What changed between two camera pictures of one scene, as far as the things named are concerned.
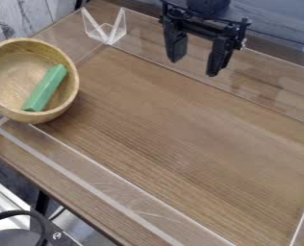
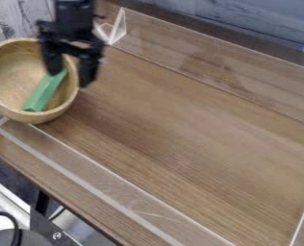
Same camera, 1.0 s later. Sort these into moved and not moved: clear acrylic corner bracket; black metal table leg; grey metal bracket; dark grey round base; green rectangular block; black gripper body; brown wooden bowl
Moved: black gripper body
Not moved: clear acrylic corner bracket; dark grey round base; black metal table leg; brown wooden bowl; grey metal bracket; green rectangular block
